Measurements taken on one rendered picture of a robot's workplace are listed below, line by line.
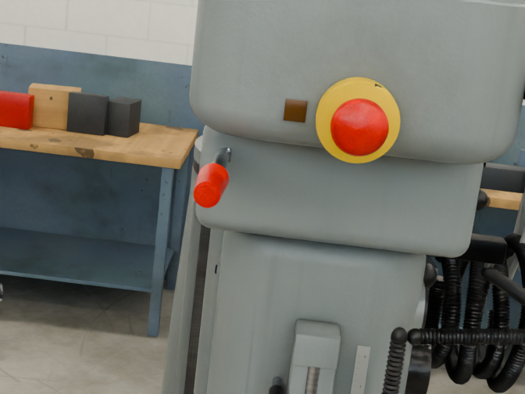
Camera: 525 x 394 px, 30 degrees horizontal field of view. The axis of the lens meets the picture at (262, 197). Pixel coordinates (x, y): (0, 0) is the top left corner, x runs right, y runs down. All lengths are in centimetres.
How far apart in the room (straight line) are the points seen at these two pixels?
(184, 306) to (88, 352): 315
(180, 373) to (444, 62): 83
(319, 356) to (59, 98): 404
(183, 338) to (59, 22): 399
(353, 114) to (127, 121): 412
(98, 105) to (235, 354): 388
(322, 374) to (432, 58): 31
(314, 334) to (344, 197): 13
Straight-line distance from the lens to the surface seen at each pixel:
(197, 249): 137
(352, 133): 67
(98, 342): 465
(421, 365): 105
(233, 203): 83
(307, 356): 87
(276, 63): 71
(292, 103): 72
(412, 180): 83
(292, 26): 71
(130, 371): 438
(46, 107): 485
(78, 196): 543
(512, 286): 97
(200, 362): 114
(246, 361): 92
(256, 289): 90
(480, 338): 84
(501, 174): 127
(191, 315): 141
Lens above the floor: 188
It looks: 15 degrees down
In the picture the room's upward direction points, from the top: 7 degrees clockwise
